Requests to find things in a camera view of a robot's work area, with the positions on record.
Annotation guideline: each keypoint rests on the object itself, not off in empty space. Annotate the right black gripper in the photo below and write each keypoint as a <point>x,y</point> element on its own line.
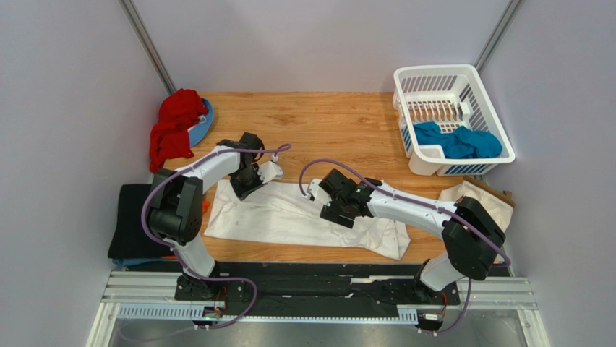
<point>334,211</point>

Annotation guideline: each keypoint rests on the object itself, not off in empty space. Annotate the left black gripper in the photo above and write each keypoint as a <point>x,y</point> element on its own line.
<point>241,192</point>

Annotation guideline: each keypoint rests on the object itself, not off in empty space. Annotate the white printed t-shirt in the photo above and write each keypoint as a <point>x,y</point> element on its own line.
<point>277,213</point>

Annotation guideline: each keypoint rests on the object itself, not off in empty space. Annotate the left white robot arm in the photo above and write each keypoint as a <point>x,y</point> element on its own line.
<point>172,212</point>

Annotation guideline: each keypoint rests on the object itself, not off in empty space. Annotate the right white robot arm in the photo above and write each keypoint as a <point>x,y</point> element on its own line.
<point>471,237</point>

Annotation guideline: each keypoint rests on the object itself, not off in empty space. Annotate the blue cloth under stack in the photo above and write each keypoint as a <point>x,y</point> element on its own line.
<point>131,262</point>

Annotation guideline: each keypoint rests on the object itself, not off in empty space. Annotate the orange t-shirt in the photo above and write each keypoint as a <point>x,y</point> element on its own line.
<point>205,207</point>

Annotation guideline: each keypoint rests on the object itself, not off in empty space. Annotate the light blue cap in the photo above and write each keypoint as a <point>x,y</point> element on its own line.
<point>198,132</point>

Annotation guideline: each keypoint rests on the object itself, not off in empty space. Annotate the red t-shirt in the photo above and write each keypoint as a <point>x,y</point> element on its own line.
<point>169,137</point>

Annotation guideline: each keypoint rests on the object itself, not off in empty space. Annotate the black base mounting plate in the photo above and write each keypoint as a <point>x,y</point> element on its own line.
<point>280,289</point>

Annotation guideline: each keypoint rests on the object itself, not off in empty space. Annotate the teal blue t-shirt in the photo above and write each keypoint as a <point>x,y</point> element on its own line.
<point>462,143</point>

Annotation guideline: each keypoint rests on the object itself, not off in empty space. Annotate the black folded t-shirt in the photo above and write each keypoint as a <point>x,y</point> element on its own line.
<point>129,242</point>

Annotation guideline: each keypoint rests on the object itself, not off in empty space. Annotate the white plastic basket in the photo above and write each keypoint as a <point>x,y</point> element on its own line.
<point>451,96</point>

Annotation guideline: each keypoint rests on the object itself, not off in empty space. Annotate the cream tote bag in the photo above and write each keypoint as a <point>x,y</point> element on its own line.
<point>499,205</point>

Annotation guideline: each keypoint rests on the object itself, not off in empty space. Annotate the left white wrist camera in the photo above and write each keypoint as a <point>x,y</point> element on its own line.
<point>270,170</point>

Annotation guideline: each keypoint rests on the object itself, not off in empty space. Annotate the aluminium rail frame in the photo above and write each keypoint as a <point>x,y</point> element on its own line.
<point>148,296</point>

